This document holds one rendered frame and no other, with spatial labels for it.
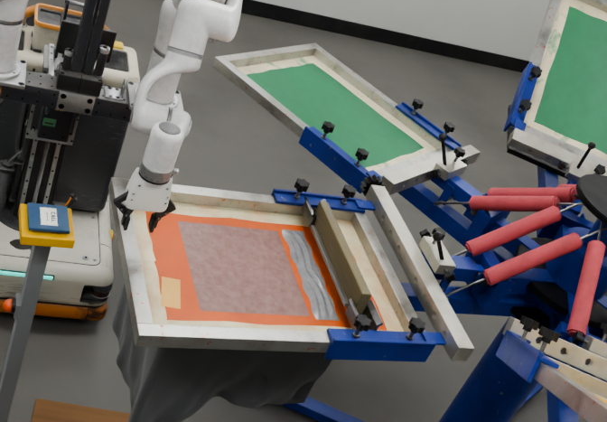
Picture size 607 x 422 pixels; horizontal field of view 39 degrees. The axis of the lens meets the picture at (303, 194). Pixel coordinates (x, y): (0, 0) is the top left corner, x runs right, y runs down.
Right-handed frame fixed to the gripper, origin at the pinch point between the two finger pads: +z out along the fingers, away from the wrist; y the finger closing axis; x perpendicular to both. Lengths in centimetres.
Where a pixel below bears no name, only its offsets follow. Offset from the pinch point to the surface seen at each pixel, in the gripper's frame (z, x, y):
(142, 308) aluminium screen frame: 7.9, 21.3, 0.1
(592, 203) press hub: -25, 2, -129
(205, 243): 11.7, -8.0, -22.2
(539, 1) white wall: 51, -379, -385
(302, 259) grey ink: 11, -4, -50
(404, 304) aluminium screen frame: 8, 14, -74
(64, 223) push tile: 10.2, -9.2, 15.4
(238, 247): 11.8, -7.7, -31.5
